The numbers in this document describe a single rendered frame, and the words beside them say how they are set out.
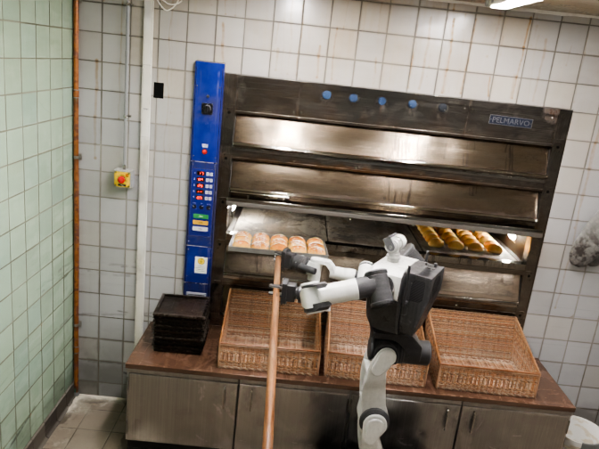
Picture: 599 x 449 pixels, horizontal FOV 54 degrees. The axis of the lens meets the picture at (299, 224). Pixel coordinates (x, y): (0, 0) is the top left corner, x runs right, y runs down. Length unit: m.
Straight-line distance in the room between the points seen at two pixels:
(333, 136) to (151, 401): 1.77
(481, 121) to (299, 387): 1.78
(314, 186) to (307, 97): 0.51
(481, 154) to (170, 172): 1.78
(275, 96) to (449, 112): 0.98
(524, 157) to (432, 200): 0.57
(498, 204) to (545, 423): 1.23
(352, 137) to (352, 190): 0.30
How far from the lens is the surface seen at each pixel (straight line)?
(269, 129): 3.36
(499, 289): 3.76
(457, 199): 3.52
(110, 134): 3.53
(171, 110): 3.41
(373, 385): 2.81
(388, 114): 3.38
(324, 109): 3.35
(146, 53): 3.41
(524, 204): 3.65
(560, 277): 3.86
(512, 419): 3.53
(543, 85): 3.57
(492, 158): 3.52
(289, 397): 3.28
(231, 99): 3.35
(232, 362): 3.25
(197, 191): 3.43
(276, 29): 3.33
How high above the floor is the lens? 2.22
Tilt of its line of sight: 16 degrees down
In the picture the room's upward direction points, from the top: 6 degrees clockwise
